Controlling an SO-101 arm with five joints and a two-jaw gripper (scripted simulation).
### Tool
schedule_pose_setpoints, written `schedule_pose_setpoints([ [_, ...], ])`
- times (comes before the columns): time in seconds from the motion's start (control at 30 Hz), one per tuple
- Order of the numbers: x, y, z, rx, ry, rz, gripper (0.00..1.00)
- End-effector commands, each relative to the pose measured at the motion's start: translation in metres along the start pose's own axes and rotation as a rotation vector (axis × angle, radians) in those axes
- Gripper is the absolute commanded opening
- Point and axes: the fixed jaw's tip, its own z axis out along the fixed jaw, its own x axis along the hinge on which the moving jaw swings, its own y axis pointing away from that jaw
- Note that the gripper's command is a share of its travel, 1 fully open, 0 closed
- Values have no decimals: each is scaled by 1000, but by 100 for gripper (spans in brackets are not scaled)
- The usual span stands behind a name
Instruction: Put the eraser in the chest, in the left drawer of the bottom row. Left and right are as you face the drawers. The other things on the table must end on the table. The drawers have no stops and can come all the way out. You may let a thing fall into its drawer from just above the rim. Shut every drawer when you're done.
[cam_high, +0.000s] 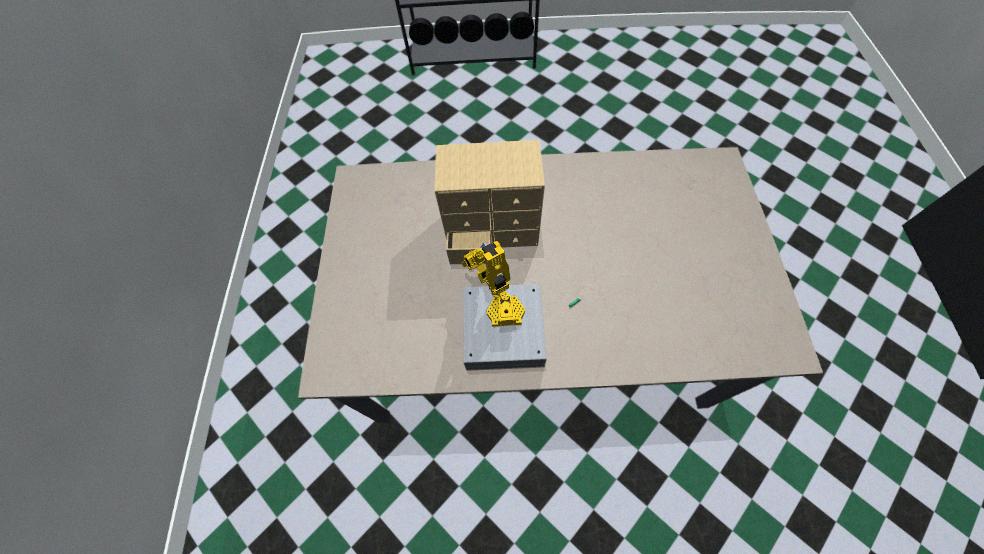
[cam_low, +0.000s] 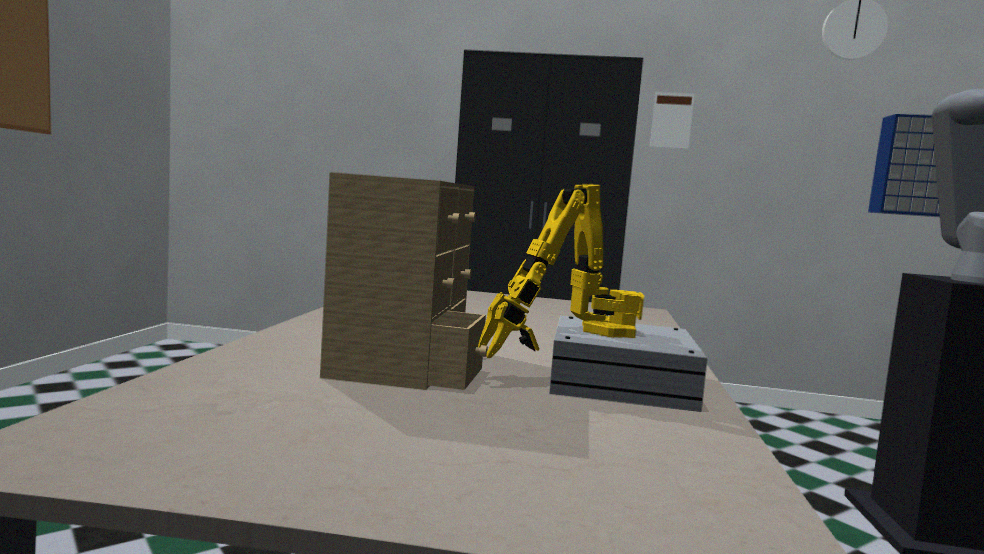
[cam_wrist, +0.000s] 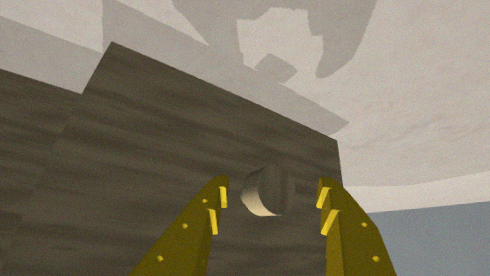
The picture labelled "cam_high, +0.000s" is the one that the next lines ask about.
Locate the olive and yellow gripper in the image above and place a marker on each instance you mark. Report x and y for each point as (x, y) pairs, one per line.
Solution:
(481, 268)

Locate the brown wooden chest of drawers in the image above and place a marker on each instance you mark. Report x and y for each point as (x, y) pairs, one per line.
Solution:
(488, 166)

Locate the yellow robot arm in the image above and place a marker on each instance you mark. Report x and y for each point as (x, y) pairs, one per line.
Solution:
(492, 254)

